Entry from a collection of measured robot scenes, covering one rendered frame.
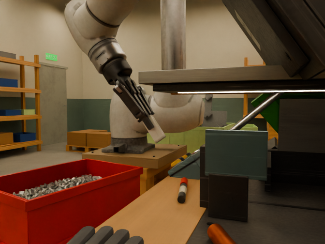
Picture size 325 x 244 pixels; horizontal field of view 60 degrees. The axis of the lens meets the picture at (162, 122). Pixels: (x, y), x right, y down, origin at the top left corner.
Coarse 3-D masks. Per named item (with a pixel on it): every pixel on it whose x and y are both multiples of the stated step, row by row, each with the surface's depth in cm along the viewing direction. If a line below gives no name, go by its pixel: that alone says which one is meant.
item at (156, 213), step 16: (160, 192) 58; (176, 192) 58; (192, 192) 58; (128, 208) 49; (144, 208) 49; (160, 208) 49; (176, 208) 49; (192, 208) 49; (112, 224) 43; (128, 224) 43; (144, 224) 43; (160, 224) 43; (176, 224) 43; (192, 224) 43; (144, 240) 38; (160, 240) 38; (176, 240) 38
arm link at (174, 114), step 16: (176, 0) 109; (176, 16) 109; (176, 32) 110; (176, 48) 110; (176, 64) 110; (160, 96) 110; (176, 96) 108; (192, 96) 110; (160, 112) 109; (176, 112) 108; (192, 112) 108; (176, 128) 111; (192, 128) 112
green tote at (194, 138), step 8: (200, 128) 152; (208, 128) 150; (216, 128) 148; (224, 128) 148; (168, 136) 159; (176, 136) 158; (184, 136) 156; (192, 136) 154; (200, 136) 152; (176, 144) 158; (184, 144) 156; (192, 144) 154; (200, 144) 153; (192, 152) 154
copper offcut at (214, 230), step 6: (210, 228) 37; (216, 228) 36; (222, 228) 37; (210, 234) 36; (216, 234) 35; (222, 234) 34; (228, 234) 35; (216, 240) 34; (222, 240) 33; (228, 240) 33
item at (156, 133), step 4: (148, 116) 73; (152, 120) 73; (144, 124) 73; (156, 124) 72; (152, 128) 73; (156, 128) 72; (148, 132) 73; (152, 132) 73; (156, 132) 72; (160, 132) 72; (152, 136) 73; (156, 136) 72; (160, 136) 72; (164, 136) 72; (156, 140) 73
